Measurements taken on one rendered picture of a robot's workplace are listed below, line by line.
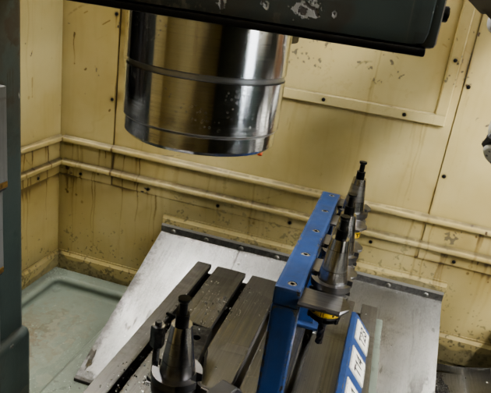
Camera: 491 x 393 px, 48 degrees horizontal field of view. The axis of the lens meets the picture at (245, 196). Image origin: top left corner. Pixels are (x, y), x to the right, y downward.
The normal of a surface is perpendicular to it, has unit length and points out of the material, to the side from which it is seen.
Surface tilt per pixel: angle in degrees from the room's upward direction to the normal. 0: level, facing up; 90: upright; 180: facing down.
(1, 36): 90
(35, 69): 90
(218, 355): 0
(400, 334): 24
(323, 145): 90
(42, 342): 0
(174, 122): 90
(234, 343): 0
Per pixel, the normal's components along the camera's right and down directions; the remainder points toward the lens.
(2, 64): 0.95, 0.22
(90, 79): -0.28, 0.29
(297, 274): 0.14, -0.93
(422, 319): 0.01, -0.73
